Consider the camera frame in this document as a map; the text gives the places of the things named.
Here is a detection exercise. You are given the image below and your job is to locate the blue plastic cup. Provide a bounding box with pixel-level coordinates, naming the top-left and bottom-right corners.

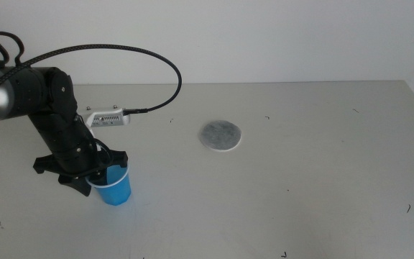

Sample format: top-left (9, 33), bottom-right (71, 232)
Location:
top-left (86, 164), bottom-right (132, 206)

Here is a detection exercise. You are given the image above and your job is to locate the round grey cup mat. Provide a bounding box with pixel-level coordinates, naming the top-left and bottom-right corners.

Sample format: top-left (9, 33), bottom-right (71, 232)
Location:
top-left (198, 119), bottom-right (242, 153)

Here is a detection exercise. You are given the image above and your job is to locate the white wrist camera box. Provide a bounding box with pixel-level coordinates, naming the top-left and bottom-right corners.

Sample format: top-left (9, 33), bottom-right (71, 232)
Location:
top-left (84, 105), bottom-right (132, 128)

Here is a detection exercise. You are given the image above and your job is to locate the black braided camera cable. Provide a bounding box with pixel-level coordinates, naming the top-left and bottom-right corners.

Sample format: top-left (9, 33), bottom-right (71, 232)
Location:
top-left (0, 43), bottom-right (183, 115)

